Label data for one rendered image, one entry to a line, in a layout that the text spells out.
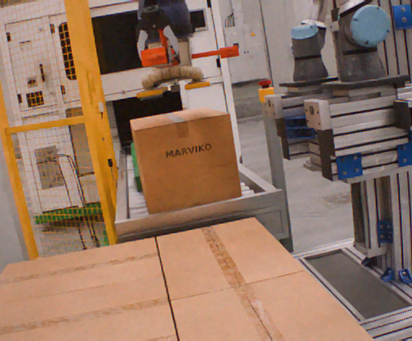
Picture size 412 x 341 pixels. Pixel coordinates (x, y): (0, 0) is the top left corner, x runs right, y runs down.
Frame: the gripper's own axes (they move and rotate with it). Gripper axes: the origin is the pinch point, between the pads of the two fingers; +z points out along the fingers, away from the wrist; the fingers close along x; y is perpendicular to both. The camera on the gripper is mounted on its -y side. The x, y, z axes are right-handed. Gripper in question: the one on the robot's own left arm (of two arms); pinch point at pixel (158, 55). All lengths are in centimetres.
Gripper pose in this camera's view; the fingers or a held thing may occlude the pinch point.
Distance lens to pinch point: 152.7
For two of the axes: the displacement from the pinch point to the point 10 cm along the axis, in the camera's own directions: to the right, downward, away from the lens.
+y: -0.1, -2.0, 9.8
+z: 1.5, 9.7, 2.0
